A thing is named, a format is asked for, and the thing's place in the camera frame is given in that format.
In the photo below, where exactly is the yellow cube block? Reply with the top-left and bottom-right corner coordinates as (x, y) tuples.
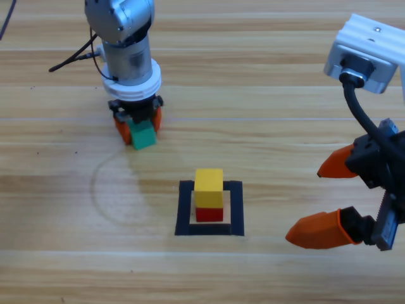
(193, 168), (225, 210)

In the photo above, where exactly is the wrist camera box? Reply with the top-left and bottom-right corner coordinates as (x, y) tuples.
(323, 13), (405, 95)
(94, 44), (107, 63)

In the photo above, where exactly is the wrist camera black cable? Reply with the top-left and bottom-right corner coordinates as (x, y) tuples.
(48, 27), (120, 82)
(338, 69), (405, 165)

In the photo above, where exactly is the red cube block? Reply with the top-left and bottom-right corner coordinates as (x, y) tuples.
(195, 206), (225, 223)

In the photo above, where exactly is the thick black hanging cable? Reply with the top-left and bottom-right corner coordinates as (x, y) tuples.
(0, 0), (17, 41)

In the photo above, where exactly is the green cube block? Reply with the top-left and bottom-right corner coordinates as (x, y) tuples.
(129, 122), (158, 151)

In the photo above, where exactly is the black tape square outline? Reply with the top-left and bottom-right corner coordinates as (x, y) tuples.
(174, 179), (246, 237)

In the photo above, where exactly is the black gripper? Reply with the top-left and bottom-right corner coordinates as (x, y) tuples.
(284, 118), (405, 251)
(108, 94), (165, 146)

